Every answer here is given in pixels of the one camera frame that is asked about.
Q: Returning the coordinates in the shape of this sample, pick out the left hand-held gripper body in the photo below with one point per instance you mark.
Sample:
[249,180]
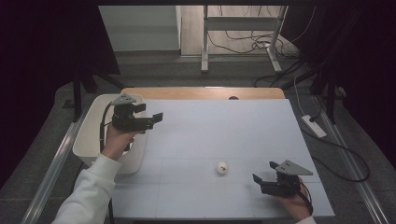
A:
[129,121]

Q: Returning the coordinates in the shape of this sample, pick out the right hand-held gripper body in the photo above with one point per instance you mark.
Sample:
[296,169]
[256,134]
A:
[281,186]

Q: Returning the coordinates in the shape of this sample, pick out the white plastic bin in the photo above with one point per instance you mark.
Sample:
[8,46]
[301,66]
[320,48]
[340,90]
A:
[91,130]

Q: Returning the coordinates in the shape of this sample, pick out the person's right hand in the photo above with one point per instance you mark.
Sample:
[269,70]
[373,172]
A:
[294,205]

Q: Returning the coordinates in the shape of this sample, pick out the person's left hand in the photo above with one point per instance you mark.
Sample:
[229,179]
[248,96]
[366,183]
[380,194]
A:
[116,143]

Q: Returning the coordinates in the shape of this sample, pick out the white egg with dark mark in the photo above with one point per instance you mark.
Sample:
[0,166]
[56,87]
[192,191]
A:
[222,167]

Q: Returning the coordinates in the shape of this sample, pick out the wooden table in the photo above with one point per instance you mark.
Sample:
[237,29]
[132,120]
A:
[186,92]

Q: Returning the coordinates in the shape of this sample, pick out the pale blue board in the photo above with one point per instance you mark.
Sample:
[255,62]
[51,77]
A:
[233,140]

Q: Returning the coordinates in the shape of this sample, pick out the white power strip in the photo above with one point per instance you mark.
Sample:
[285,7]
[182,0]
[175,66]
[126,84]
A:
[316,128]

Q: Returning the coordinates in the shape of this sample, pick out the black tripod stand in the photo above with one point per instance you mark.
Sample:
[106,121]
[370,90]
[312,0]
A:
[330,96]
[77,96]

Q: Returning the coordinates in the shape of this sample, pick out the black table grommet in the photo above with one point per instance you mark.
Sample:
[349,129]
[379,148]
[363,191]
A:
[233,98]

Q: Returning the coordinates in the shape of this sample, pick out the white cabinet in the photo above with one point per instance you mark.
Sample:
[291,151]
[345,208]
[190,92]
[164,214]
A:
[140,28]

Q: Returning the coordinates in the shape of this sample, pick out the black curtain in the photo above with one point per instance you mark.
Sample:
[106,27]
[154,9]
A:
[367,62]
[37,62]

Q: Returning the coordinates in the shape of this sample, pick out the aluminium floor rail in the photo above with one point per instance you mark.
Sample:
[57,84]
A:
[358,177]
[51,177]

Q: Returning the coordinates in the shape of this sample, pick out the white metal stand frame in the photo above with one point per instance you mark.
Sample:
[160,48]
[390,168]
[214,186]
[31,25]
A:
[204,37]

